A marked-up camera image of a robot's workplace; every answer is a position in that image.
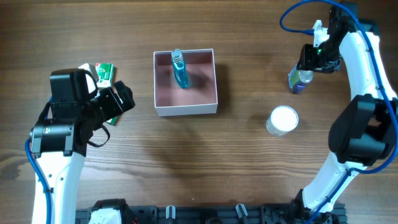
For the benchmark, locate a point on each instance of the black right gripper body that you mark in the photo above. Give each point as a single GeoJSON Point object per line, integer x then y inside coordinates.
{"type": "Point", "coordinates": [306, 59]}

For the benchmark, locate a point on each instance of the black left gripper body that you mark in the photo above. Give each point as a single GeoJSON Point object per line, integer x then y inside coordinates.
{"type": "Point", "coordinates": [115, 101]}

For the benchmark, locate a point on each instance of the dark blue clear-cap bottle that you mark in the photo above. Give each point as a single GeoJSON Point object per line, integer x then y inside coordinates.
{"type": "Point", "coordinates": [298, 79]}

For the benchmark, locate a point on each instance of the cotton swab round container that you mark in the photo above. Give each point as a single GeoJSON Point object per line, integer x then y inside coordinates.
{"type": "Point", "coordinates": [282, 120]}

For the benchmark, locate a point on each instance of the blue mouthwash bottle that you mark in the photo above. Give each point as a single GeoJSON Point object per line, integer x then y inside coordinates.
{"type": "Point", "coordinates": [180, 70]}

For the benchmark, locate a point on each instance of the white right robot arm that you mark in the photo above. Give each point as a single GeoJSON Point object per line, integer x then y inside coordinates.
{"type": "Point", "coordinates": [363, 139]}

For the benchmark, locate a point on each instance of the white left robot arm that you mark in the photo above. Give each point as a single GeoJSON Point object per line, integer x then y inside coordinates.
{"type": "Point", "coordinates": [57, 145]}

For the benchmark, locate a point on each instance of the green white soap box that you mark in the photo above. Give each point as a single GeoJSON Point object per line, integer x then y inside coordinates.
{"type": "Point", "coordinates": [105, 73]}

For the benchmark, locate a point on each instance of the white box pink interior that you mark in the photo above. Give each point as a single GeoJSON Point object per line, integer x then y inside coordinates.
{"type": "Point", "coordinates": [201, 97]}

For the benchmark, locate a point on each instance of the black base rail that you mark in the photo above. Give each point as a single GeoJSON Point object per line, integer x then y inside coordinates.
{"type": "Point", "coordinates": [261, 214]}

